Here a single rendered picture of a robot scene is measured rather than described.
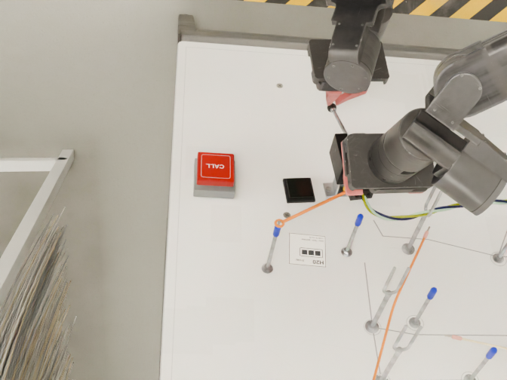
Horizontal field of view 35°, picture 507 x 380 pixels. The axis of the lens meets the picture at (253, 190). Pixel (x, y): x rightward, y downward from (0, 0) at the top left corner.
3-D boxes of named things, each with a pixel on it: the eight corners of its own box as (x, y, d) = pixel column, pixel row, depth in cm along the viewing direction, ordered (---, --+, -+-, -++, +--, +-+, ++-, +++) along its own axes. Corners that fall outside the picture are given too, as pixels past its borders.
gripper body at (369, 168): (430, 189, 95) (456, 174, 88) (347, 191, 93) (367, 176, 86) (424, 136, 96) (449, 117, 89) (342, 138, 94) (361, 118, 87)
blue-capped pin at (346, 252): (350, 246, 107) (365, 209, 100) (353, 256, 106) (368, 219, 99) (339, 247, 107) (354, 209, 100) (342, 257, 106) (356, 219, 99)
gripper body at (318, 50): (386, 87, 107) (403, 52, 101) (311, 87, 105) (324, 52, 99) (377, 48, 110) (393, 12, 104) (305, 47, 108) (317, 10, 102)
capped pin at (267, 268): (268, 262, 104) (281, 214, 96) (275, 271, 103) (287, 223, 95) (259, 266, 103) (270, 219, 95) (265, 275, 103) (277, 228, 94)
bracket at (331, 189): (354, 182, 114) (361, 160, 110) (357, 196, 112) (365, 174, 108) (322, 183, 113) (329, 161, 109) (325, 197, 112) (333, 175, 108)
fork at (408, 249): (400, 243, 108) (430, 179, 97) (412, 243, 109) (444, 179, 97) (403, 255, 107) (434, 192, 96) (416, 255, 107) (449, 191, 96)
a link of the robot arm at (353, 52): (399, -50, 91) (327, -51, 94) (378, 22, 85) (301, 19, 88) (407, 26, 100) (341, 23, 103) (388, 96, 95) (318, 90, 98)
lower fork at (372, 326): (364, 333, 99) (394, 274, 88) (363, 320, 100) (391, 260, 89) (380, 333, 100) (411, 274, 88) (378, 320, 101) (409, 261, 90)
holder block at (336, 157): (357, 151, 111) (364, 132, 108) (367, 183, 107) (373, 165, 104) (328, 152, 110) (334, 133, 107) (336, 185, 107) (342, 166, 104)
